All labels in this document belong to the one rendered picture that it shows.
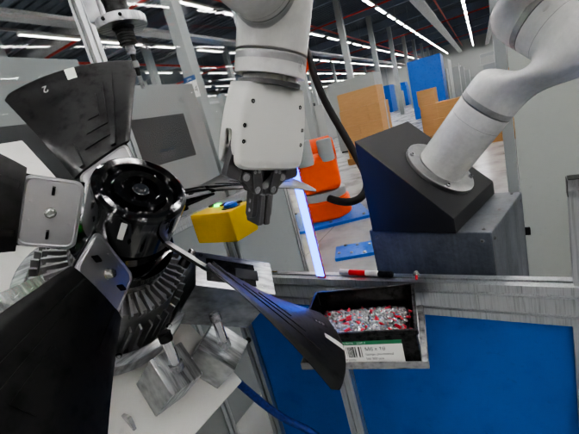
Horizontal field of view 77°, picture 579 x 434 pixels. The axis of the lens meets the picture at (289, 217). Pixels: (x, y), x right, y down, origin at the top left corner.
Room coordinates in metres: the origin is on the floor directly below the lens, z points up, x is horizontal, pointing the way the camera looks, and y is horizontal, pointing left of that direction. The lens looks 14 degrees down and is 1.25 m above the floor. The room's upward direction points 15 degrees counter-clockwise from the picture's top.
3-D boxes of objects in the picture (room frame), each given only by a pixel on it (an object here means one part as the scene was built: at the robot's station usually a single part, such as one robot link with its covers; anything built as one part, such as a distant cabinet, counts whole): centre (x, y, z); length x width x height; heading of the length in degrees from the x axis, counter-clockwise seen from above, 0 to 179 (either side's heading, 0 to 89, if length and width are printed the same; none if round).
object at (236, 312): (0.64, 0.16, 0.98); 0.20 x 0.16 x 0.20; 54
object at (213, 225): (1.05, 0.19, 1.02); 0.16 x 0.10 x 0.11; 54
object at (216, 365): (0.56, 0.18, 0.91); 0.12 x 0.08 x 0.12; 54
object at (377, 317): (0.64, -0.09, 0.83); 0.19 x 0.14 x 0.04; 70
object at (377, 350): (0.64, -0.09, 0.85); 0.22 x 0.17 x 0.07; 70
